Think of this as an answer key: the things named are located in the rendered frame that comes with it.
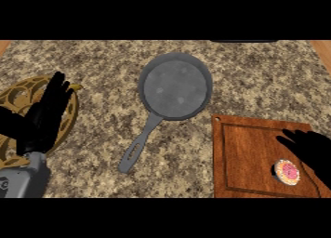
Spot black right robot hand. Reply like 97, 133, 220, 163
274, 128, 331, 199

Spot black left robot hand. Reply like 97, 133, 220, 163
0, 71, 75, 156

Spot pink frosted cupcake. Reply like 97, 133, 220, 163
271, 158, 302, 186

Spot brown wooden cutting board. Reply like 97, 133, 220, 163
211, 113, 331, 199

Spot grey frying pan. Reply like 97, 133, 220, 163
116, 51, 214, 175

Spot round gold ornate trivet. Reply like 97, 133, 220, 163
0, 73, 85, 170

